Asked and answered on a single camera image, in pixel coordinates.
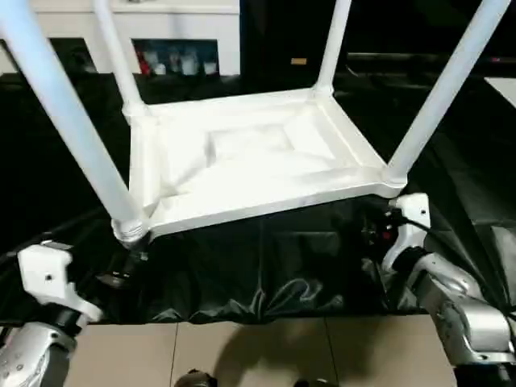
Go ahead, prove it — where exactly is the white cabinet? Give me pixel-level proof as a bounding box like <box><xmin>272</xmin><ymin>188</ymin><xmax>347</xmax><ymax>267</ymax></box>
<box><xmin>0</xmin><ymin>0</ymin><xmax>241</xmax><ymax>77</ymax></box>

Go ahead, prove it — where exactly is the white plastic table top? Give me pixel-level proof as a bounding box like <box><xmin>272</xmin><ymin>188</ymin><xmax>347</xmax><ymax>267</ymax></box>
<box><xmin>125</xmin><ymin>87</ymin><xmax>408</xmax><ymax>243</ymax></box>

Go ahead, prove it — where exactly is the white flat board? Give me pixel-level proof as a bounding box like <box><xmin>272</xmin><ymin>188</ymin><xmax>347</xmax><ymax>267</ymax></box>
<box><xmin>484</xmin><ymin>77</ymin><xmax>516</xmax><ymax>107</ymax></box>

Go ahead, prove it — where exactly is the black mat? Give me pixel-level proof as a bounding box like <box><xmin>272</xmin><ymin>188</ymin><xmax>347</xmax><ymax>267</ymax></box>
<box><xmin>0</xmin><ymin>71</ymin><xmax>516</xmax><ymax>325</ymax></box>

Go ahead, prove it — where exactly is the white plastic table leg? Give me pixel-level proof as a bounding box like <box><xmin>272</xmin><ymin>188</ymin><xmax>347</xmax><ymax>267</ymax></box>
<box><xmin>0</xmin><ymin>0</ymin><xmax>154</xmax><ymax>248</ymax></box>
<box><xmin>313</xmin><ymin>0</ymin><xmax>354</xmax><ymax>98</ymax></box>
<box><xmin>385</xmin><ymin>0</ymin><xmax>514</xmax><ymax>188</ymax></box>
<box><xmin>93</xmin><ymin>0</ymin><xmax>148</xmax><ymax>119</ymax></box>

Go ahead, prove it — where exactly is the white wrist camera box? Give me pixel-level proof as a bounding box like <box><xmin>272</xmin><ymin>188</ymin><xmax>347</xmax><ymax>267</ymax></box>
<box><xmin>381</xmin><ymin>192</ymin><xmax>431</xmax><ymax>272</ymax></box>
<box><xmin>18</xmin><ymin>242</ymin><xmax>104</xmax><ymax>325</ymax></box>

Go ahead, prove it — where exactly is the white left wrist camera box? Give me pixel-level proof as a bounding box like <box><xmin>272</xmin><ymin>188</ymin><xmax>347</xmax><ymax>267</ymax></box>
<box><xmin>18</xmin><ymin>242</ymin><xmax>104</xmax><ymax>325</ymax></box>

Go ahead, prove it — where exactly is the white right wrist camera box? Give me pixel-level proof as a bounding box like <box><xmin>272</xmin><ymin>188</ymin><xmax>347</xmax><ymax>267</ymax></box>
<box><xmin>381</xmin><ymin>192</ymin><xmax>431</xmax><ymax>272</ymax></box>

